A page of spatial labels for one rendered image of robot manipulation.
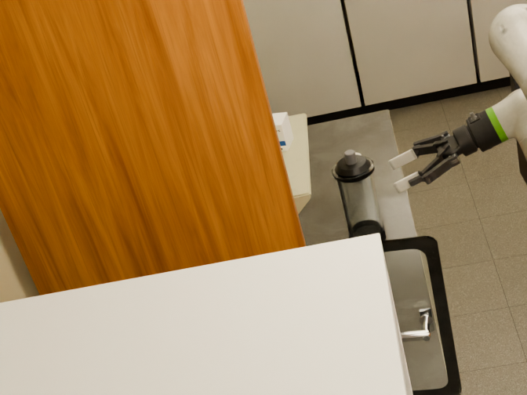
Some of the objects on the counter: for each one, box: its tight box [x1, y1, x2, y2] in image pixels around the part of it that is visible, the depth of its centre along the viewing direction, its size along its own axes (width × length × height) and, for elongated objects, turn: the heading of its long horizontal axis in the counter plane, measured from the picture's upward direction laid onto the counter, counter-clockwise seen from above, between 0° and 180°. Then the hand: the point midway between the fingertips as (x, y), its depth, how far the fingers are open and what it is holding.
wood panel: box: [0, 0, 306, 295], centre depth 158 cm, size 49×3×140 cm, turn 109°
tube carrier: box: [332, 156, 383, 237], centre depth 244 cm, size 11×11×21 cm
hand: (400, 173), depth 240 cm, fingers open, 11 cm apart
